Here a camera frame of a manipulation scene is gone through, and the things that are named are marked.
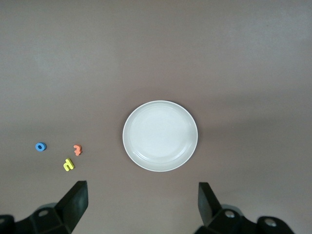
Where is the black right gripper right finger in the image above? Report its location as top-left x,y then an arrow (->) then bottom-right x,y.
195,182 -> 296,234

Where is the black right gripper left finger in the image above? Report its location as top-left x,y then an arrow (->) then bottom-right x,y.
0,180 -> 89,234

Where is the yellow foam letter h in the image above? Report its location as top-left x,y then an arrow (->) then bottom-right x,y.
62,158 -> 76,172

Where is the beige brown round plate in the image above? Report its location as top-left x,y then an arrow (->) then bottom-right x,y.
122,100 -> 199,173

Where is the brown table cover sheet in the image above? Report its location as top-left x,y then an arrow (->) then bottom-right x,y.
0,0 -> 312,234

